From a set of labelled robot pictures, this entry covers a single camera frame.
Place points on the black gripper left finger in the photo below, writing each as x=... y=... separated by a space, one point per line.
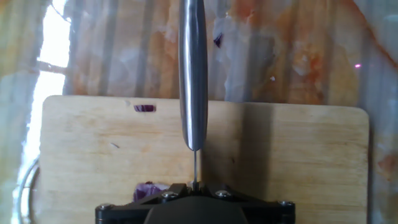
x=130 y=211

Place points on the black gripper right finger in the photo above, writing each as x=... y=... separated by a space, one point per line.
x=267 y=213

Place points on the orange marble pattern mat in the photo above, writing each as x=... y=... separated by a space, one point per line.
x=124 y=46

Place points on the steel cleaver knife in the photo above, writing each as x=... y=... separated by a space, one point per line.
x=192 y=77

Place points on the wooden cutting board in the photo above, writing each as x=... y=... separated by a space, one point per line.
x=311 y=155

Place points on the red onion wedge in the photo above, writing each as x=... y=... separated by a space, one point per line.
x=146 y=190

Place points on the small purple onion scrap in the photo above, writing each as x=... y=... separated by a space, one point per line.
x=218 y=40
x=145 y=108

